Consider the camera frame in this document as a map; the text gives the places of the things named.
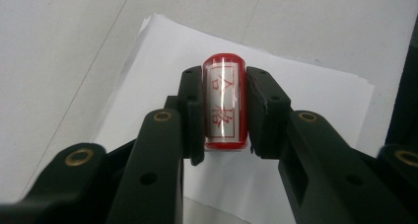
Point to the white paper sheet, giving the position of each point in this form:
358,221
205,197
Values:
171,53

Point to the red and white stamp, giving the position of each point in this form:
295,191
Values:
224,102

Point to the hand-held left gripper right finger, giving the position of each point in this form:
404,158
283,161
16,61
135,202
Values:
295,138

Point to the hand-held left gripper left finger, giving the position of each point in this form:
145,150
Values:
157,171

